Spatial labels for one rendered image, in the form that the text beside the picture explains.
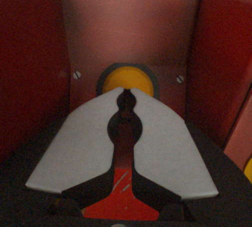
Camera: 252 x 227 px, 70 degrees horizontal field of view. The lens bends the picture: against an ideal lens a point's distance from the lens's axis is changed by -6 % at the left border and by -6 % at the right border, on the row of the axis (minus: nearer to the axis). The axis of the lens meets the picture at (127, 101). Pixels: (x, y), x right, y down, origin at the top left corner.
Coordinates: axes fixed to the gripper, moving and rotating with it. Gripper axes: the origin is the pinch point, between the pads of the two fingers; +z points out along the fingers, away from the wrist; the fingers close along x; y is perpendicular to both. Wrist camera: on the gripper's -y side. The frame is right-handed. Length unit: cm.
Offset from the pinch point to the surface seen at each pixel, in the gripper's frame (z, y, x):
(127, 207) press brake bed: 6.6, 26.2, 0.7
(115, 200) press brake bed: 8.1, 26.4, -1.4
